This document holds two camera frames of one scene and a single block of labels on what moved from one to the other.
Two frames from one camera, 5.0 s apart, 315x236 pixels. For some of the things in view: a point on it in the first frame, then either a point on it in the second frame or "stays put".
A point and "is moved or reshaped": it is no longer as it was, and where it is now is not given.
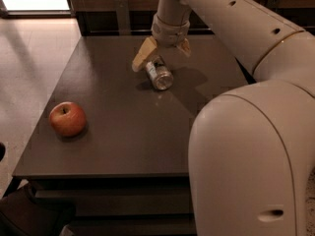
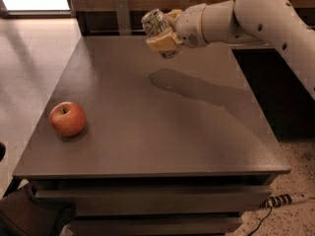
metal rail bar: [118, 30] stays put
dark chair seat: [23, 213] stays put
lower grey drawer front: [129, 227] stays put
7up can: [159, 76] is moved or reshaped
